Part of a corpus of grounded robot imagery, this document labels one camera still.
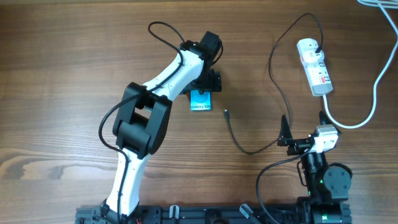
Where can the white power strip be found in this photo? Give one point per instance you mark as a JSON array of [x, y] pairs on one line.
[[318, 77]]

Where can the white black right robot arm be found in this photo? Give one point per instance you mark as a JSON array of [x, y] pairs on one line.
[[327, 184]]

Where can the white charger adapter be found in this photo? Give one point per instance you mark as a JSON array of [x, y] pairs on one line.
[[310, 58]]

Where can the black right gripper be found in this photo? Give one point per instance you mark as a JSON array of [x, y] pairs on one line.
[[286, 139]]

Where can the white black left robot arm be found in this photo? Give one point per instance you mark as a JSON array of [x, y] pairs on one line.
[[136, 127]]

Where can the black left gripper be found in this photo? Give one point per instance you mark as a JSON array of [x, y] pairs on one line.
[[213, 83]]

